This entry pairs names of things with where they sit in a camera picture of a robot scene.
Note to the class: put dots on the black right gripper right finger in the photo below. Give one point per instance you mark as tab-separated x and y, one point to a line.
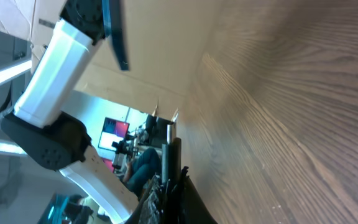
193	209

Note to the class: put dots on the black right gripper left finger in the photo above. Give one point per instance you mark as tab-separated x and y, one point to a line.
152	207

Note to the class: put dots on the blue smartphone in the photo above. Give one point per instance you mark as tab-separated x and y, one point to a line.
114	30

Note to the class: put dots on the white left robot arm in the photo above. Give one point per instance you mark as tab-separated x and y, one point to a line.
54	139

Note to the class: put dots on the seated person in background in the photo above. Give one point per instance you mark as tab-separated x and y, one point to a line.
140	170

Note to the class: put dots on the computer monitor in background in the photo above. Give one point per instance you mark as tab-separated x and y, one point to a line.
113	131

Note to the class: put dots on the cardboard backdrop panel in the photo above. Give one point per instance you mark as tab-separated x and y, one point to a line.
164	42

